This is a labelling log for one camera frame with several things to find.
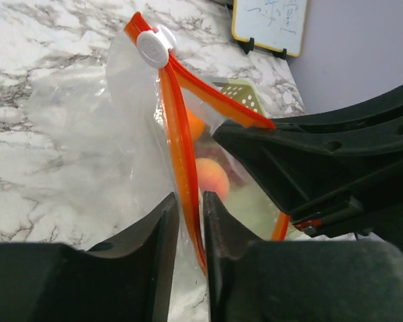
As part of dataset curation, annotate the small whiteboard wooden frame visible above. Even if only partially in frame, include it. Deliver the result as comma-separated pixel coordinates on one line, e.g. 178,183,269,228
231,0,308,57

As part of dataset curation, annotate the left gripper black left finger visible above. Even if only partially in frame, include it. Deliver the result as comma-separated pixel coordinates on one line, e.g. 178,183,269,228
0,194,179,321

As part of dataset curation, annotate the peach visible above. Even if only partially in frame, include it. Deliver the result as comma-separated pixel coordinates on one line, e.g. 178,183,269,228
195,158,230,201

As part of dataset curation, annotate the green plastic basket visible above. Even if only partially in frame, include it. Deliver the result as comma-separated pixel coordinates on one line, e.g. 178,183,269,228
209,77,265,116

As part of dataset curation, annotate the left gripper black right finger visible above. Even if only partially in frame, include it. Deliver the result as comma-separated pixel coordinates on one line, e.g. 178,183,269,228
203,192,403,321

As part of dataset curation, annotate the orange fruit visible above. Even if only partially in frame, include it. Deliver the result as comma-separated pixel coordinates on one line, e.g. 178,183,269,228
186,109,206,142

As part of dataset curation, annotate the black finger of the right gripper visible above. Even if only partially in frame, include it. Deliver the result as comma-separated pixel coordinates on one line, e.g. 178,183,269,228
214,85,403,242

